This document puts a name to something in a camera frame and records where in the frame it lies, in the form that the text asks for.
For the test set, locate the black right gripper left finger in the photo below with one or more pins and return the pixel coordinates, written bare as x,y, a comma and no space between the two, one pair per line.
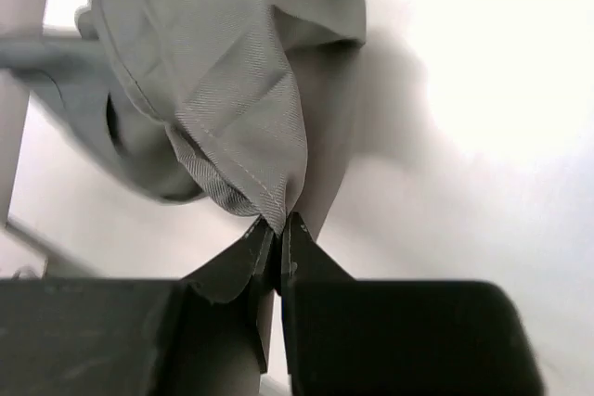
205,334

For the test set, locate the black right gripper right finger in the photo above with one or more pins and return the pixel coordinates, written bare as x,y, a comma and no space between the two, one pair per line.
348,336

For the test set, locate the grey pleated skirt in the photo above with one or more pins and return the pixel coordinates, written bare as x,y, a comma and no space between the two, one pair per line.
245,101

